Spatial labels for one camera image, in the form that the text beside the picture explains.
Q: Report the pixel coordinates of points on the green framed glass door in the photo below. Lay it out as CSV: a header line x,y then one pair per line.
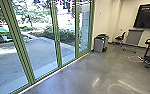
x,y
84,26

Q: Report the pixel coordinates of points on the grey indoor trash bin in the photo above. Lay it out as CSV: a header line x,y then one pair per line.
x,y
99,45

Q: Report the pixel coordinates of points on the small black office chair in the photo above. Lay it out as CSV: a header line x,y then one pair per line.
x,y
120,38

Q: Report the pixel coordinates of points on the outdoor metal chair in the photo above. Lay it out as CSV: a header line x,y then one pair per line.
x,y
7,37

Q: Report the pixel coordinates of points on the white wall switch plate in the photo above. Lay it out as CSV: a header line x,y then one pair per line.
x,y
100,11

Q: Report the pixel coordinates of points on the green framed glass wall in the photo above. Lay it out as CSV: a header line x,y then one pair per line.
x,y
21,50

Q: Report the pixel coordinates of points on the black wall television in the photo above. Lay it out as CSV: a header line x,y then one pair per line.
x,y
147,16

